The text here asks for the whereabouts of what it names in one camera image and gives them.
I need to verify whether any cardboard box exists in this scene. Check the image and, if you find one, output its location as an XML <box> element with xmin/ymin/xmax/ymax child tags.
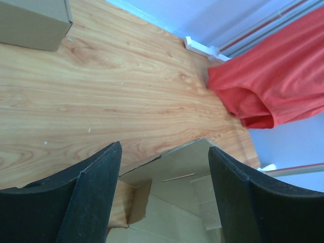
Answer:
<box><xmin>106</xmin><ymin>139</ymin><xmax>224</xmax><ymax>242</ymax></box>
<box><xmin>1</xmin><ymin>0</ymin><xmax>73</xmax><ymax>52</ymax></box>

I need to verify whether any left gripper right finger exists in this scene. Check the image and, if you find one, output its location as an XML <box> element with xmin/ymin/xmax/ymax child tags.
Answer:
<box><xmin>208</xmin><ymin>147</ymin><xmax>323</xmax><ymax>242</ymax></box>

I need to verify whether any red cloth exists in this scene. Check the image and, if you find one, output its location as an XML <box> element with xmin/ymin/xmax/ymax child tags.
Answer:
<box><xmin>208</xmin><ymin>8</ymin><xmax>323</xmax><ymax>129</ymax></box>

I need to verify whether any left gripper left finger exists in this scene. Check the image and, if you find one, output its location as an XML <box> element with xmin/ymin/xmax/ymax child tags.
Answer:
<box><xmin>1</xmin><ymin>142</ymin><xmax>122</xmax><ymax>242</ymax></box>

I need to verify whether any folded cardboard box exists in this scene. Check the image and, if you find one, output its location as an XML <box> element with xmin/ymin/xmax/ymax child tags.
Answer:
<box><xmin>1</xmin><ymin>0</ymin><xmax>73</xmax><ymax>52</ymax></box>

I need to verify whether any white rack foot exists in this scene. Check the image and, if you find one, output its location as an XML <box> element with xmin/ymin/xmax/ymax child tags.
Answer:
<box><xmin>183</xmin><ymin>36</ymin><xmax>231</xmax><ymax>62</ymax></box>

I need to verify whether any white clothes rack stand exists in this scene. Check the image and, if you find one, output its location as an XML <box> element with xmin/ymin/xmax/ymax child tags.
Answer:
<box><xmin>217</xmin><ymin>0</ymin><xmax>324</xmax><ymax>178</ymax></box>

